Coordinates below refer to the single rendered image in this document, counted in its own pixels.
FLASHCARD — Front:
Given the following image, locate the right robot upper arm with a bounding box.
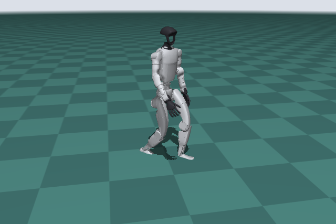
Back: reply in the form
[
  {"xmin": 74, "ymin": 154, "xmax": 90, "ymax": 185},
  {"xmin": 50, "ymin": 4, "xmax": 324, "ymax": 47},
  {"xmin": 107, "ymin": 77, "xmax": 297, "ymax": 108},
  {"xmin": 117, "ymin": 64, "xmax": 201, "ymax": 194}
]
[{"xmin": 151, "ymin": 51, "xmax": 162, "ymax": 81}]

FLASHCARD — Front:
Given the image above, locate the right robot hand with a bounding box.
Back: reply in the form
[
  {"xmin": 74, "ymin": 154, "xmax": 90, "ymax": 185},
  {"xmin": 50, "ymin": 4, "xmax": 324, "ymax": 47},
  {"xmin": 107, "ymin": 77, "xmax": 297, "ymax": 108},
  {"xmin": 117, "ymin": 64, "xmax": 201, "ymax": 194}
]
[{"xmin": 164, "ymin": 94, "xmax": 181, "ymax": 117}]

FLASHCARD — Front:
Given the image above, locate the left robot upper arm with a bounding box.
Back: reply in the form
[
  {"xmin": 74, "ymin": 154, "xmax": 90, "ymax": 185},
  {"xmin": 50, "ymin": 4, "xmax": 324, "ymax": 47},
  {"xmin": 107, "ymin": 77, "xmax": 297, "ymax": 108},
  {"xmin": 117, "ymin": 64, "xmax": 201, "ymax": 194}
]
[{"xmin": 176, "ymin": 48, "xmax": 184, "ymax": 76}]

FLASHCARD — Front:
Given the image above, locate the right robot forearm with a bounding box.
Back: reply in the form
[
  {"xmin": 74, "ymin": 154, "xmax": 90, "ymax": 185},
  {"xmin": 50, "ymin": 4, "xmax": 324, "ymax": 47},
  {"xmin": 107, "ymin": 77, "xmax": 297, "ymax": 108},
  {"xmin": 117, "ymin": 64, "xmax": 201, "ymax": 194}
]
[{"xmin": 153, "ymin": 74, "xmax": 169, "ymax": 101}]

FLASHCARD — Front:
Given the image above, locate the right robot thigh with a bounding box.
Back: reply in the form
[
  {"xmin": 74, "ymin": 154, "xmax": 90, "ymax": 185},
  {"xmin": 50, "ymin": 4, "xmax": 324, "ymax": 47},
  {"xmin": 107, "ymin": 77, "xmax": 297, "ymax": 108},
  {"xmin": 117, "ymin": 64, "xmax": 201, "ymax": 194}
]
[{"xmin": 151, "ymin": 94, "xmax": 169, "ymax": 139}]

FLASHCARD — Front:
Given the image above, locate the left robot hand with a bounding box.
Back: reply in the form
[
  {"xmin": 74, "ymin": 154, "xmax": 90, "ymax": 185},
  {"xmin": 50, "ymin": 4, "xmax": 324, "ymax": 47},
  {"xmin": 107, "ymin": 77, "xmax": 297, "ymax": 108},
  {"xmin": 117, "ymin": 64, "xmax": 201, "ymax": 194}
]
[{"xmin": 181, "ymin": 88, "xmax": 190, "ymax": 107}]

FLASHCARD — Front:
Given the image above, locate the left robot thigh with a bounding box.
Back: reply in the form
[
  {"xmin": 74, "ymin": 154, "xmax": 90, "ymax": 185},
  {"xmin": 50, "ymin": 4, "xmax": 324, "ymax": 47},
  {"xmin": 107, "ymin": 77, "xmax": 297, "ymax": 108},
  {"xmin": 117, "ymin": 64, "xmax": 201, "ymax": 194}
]
[{"xmin": 171, "ymin": 89, "xmax": 191, "ymax": 131}]

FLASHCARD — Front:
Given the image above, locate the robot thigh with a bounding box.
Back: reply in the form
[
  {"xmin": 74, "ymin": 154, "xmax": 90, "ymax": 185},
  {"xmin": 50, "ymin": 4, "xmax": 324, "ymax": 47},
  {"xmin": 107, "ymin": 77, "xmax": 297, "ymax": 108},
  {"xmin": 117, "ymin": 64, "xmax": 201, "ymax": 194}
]
[
  {"xmin": 171, "ymin": 89, "xmax": 191, "ymax": 131},
  {"xmin": 151, "ymin": 94, "xmax": 169, "ymax": 139}
]

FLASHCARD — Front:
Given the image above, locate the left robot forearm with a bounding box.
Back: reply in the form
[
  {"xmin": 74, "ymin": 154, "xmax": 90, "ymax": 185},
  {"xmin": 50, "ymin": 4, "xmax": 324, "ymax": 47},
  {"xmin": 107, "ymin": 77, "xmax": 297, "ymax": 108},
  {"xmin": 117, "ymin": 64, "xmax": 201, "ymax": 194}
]
[{"xmin": 177, "ymin": 73, "xmax": 187, "ymax": 92}]

